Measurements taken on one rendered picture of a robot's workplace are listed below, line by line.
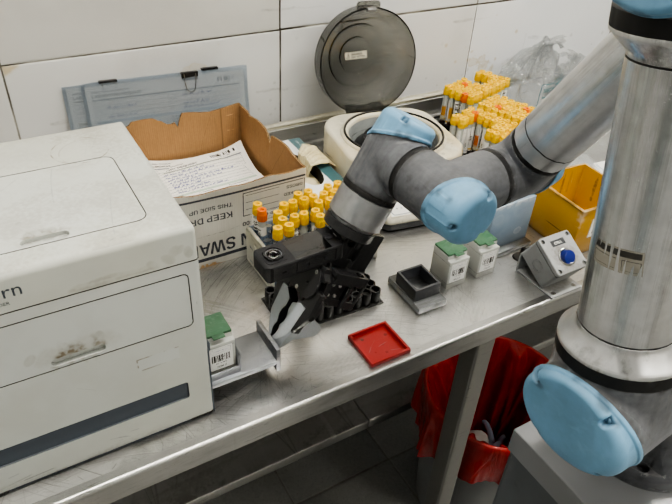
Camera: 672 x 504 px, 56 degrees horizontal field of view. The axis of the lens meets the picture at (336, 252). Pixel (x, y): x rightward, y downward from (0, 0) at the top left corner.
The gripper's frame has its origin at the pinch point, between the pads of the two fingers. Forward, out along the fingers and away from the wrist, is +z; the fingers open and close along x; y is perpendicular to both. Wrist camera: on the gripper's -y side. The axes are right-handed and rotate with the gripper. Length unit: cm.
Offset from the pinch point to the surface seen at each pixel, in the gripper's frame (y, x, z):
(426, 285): 27.1, 2.8, -11.8
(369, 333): 15.8, -1.4, -3.9
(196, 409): -9.7, -4.5, 8.7
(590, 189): 62, 8, -37
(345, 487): 74, 24, 64
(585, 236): 53, -1, -30
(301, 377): 4.5, -4.3, 2.8
